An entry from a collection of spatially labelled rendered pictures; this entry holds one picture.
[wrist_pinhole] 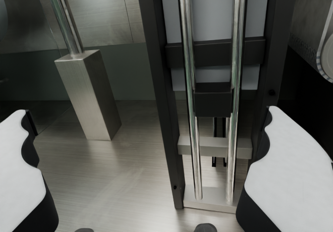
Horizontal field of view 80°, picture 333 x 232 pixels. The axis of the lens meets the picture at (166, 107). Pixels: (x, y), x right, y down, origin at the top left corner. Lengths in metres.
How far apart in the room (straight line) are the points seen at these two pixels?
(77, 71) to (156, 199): 0.38
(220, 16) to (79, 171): 0.51
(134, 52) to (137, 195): 0.51
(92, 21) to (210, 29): 0.61
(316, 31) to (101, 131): 0.58
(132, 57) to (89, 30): 0.18
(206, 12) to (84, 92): 0.43
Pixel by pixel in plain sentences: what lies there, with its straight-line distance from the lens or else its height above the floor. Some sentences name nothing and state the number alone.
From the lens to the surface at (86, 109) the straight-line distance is 0.64.
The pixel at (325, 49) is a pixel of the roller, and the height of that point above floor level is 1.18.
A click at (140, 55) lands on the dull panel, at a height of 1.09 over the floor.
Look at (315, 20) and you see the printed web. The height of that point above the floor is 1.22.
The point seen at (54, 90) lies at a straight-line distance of 0.91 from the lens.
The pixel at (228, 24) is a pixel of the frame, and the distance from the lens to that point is 0.28.
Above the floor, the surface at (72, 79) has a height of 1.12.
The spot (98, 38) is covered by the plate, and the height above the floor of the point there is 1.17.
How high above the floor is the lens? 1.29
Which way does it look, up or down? 30 degrees down
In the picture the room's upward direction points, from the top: 8 degrees counter-clockwise
